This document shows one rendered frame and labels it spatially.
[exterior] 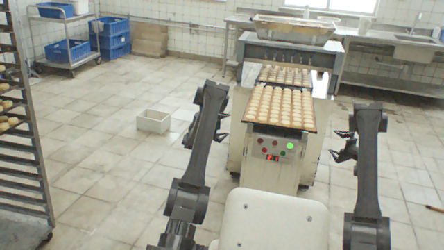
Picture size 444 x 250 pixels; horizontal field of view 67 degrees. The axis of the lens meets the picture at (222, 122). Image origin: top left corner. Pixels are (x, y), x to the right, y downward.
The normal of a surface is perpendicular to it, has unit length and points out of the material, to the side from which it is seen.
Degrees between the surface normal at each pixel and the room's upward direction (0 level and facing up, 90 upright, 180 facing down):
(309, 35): 115
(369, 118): 38
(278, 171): 90
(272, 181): 90
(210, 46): 90
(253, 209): 48
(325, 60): 90
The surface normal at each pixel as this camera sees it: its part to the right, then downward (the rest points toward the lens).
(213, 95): 0.25, -0.47
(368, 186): -0.33, -0.51
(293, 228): -0.10, -0.29
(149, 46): -0.25, 0.01
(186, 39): -0.29, 0.40
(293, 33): -0.22, 0.76
